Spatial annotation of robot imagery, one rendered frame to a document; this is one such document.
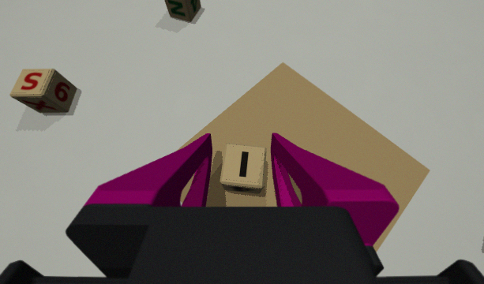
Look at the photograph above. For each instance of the tan flat mat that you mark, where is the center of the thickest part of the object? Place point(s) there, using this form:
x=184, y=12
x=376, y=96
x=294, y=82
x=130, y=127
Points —
x=286, y=103

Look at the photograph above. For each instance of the beige letter block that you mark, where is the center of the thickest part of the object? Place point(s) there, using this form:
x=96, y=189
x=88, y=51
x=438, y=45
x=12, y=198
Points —
x=243, y=168
x=183, y=9
x=44, y=90

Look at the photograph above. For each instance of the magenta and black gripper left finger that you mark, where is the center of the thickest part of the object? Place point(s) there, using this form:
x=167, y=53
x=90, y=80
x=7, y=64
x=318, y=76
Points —
x=160, y=183

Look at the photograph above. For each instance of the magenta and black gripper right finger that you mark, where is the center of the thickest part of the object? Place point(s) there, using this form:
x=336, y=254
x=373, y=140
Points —
x=324, y=183

